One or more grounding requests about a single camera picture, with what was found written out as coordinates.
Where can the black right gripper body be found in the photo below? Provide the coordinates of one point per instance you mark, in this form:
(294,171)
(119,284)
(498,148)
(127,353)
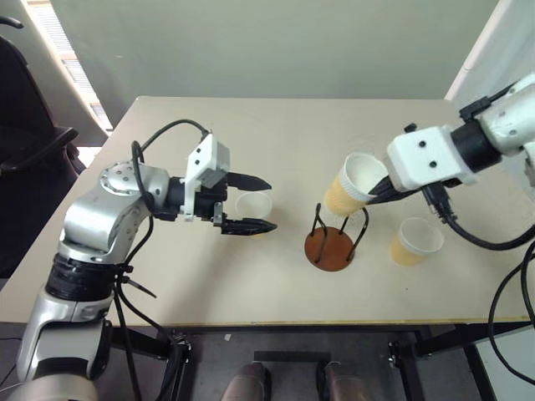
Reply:
(407,193)

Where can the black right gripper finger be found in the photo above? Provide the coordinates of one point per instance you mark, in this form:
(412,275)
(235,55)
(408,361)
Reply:
(382,199)
(379,188)

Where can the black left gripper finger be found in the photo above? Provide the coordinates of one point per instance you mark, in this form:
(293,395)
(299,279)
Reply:
(251,182)
(251,227)

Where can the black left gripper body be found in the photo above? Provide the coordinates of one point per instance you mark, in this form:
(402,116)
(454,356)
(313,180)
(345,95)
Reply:
(209,200)

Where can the tan paper cup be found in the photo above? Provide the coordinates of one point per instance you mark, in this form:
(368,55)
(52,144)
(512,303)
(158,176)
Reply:
(253,204)
(340,196)
(411,250)

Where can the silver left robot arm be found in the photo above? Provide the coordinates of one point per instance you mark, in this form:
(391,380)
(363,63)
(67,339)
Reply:
(96,209)

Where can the dark rounded shape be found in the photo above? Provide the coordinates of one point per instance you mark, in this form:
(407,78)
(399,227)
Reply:
(246,382)

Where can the black office chair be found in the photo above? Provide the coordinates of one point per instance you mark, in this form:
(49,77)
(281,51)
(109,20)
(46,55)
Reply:
(25,125)

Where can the white board under table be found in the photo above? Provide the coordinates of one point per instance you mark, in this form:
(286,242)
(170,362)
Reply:
(514,367)

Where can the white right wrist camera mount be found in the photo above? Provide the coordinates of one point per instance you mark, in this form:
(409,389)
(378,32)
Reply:
(422,160)

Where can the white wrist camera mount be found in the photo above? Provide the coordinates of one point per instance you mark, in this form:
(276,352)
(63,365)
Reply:
(422,160)
(211,154)

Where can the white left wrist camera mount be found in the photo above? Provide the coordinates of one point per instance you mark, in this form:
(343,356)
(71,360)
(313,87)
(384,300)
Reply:
(211,154)

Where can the black table frame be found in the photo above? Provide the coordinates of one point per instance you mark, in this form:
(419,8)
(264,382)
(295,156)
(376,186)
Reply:
(443,339)

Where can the white wall panel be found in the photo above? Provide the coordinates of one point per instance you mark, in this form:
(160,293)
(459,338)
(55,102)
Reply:
(493,42)

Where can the white window frame with blinds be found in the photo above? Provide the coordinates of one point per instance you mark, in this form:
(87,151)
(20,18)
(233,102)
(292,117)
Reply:
(54,37)

